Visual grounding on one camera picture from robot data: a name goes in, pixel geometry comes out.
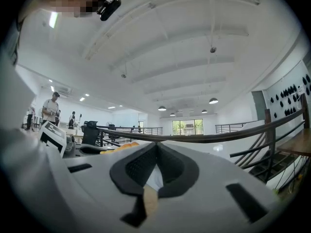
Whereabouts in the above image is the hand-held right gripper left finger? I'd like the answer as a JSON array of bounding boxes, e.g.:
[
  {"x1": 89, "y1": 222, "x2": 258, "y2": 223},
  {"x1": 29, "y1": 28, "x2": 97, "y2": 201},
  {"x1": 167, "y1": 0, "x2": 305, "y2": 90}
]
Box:
[{"x1": 48, "y1": 142, "x2": 158, "y2": 233}]

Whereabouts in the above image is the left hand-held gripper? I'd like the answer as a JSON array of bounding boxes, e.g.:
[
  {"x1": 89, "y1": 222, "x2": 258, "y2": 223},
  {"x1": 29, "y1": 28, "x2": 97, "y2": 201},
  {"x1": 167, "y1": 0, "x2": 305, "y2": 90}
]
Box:
[{"x1": 38, "y1": 121, "x2": 115, "y2": 159}]

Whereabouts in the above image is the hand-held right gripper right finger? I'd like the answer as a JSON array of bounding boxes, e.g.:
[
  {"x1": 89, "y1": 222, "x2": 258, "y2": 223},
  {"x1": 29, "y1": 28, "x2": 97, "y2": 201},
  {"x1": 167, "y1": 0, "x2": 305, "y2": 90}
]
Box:
[{"x1": 145, "y1": 142, "x2": 280, "y2": 233}]

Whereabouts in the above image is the black office chair with jacket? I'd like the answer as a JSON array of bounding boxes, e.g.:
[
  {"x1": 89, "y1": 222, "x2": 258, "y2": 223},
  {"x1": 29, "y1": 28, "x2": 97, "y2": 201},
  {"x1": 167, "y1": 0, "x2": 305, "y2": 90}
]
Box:
[{"x1": 81, "y1": 120, "x2": 101, "y2": 146}]

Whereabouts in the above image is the straight black railing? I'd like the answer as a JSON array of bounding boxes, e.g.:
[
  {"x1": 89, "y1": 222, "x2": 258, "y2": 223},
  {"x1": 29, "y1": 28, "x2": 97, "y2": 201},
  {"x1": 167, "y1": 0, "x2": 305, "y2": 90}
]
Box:
[
  {"x1": 104, "y1": 126, "x2": 164, "y2": 143},
  {"x1": 214, "y1": 119, "x2": 266, "y2": 133}
]

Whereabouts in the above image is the curved black metal railing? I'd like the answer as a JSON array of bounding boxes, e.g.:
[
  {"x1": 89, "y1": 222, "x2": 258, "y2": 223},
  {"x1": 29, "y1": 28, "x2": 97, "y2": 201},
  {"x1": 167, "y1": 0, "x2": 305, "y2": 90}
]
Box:
[{"x1": 96, "y1": 107, "x2": 307, "y2": 184}]

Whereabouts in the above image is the ceiling air conditioner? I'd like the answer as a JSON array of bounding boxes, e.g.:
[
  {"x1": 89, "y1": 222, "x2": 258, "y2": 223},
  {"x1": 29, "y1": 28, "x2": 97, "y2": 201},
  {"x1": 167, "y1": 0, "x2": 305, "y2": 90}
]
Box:
[{"x1": 56, "y1": 85, "x2": 73, "y2": 95}]

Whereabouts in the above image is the large window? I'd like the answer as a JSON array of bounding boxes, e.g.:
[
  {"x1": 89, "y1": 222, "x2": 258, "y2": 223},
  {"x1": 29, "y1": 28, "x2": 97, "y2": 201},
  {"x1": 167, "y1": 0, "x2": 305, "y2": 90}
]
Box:
[{"x1": 172, "y1": 118, "x2": 204, "y2": 136}]

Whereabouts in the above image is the black metal staircase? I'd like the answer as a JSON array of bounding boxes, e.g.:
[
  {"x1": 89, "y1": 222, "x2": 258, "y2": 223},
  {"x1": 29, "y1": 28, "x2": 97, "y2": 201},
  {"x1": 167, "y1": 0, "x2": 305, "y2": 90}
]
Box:
[{"x1": 247, "y1": 149, "x2": 307, "y2": 184}]

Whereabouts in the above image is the wooden side table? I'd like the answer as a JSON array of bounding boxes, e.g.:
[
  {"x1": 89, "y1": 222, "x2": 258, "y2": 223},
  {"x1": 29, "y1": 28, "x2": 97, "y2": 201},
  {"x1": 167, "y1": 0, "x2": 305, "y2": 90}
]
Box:
[{"x1": 276, "y1": 127, "x2": 311, "y2": 194}]

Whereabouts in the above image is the white pegboard with black holders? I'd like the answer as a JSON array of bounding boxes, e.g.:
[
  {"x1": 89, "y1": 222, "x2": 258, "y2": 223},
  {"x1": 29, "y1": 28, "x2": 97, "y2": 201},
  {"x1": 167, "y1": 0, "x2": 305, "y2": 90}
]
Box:
[{"x1": 264, "y1": 62, "x2": 311, "y2": 121}]

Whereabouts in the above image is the black head-mounted camera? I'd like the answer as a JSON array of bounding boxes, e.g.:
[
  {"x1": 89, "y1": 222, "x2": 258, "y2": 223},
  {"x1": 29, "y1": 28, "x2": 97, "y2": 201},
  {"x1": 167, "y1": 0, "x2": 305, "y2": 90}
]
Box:
[{"x1": 96, "y1": 0, "x2": 122, "y2": 22}]

